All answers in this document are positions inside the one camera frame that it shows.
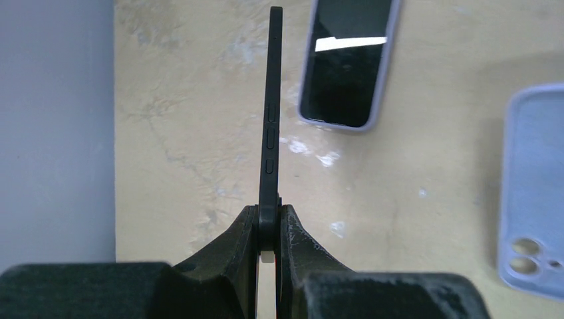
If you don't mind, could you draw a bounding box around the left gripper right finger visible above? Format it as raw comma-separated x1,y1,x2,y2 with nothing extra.
276,205,491,318

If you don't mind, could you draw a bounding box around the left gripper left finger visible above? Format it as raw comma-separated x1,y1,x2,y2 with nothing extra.
1,206,258,318

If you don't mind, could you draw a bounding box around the lilac phone case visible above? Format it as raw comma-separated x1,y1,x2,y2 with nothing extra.
297,0,402,133
497,83,563,301

